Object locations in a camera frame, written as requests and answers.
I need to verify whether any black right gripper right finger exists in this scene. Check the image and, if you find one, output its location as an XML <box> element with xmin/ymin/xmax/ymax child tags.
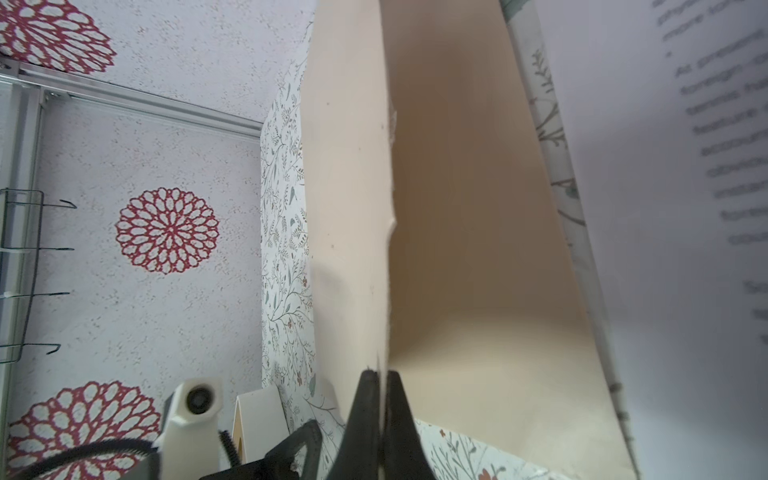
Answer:
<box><xmin>381</xmin><ymin>370</ymin><xmax>436</xmax><ymax>480</ymax></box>

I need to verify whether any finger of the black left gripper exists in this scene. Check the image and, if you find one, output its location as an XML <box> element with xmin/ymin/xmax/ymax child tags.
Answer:
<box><xmin>202</xmin><ymin>420</ymin><xmax>323</xmax><ymax>480</ymax></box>

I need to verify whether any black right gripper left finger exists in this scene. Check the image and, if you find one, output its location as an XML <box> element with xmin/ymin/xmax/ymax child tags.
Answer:
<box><xmin>327</xmin><ymin>370</ymin><xmax>381</xmax><ymax>480</ymax></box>

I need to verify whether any beige manila folder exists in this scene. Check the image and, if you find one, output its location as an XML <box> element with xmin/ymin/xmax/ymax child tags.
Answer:
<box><xmin>300</xmin><ymin>1</ymin><xmax>635</xmax><ymax>479</ymax></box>

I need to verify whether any white printed text sheet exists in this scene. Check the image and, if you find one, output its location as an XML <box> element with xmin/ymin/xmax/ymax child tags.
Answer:
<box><xmin>536</xmin><ymin>1</ymin><xmax>767</xmax><ymax>479</ymax></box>

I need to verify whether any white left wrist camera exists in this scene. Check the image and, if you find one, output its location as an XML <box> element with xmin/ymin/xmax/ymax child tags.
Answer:
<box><xmin>155</xmin><ymin>377</ymin><xmax>223</xmax><ymax>479</ymax></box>

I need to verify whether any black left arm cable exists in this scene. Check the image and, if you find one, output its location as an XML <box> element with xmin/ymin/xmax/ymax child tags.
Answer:
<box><xmin>8</xmin><ymin>428</ymin><xmax>241</xmax><ymax>480</ymax></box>

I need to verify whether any black wire wall rack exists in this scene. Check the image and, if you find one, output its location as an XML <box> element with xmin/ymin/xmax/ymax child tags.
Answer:
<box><xmin>1</xmin><ymin>188</ymin><xmax>77</xmax><ymax>366</ymax></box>

